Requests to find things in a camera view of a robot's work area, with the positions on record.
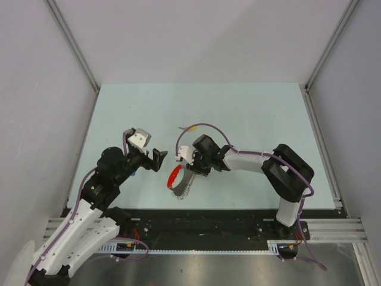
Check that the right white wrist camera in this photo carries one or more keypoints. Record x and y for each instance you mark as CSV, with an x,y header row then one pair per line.
x,y
185,153

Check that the aluminium frame post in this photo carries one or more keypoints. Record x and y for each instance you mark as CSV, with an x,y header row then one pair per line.
x,y
65,30
340,27

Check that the key with yellow tag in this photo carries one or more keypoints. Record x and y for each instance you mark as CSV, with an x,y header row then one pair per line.
x,y
187,128

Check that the right aluminium frame post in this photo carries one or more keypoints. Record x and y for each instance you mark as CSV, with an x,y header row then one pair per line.
x,y
340,27

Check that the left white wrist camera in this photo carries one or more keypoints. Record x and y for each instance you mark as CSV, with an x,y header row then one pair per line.
x,y
137,138

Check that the left aluminium frame post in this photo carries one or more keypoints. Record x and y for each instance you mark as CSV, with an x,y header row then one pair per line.
x,y
65,30

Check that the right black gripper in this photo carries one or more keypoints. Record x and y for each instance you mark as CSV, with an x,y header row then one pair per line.
x,y
194,167

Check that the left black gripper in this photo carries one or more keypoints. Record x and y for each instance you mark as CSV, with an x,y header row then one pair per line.
x,y
154,164

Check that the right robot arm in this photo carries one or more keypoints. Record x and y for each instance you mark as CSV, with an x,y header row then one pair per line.
x,y
287,172

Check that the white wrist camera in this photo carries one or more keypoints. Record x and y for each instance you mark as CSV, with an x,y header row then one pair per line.
x,y
137,138
185,153

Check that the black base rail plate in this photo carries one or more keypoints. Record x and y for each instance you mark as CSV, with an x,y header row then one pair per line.
x,y
260,224

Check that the red handled keyring holder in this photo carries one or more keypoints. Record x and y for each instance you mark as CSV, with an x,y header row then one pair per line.
x,y
180,181

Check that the white slotted cable duct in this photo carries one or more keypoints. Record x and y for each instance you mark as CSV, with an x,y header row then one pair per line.
x,y
271,248

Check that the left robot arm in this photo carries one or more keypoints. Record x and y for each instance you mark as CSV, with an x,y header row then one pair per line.
x,y
91,222

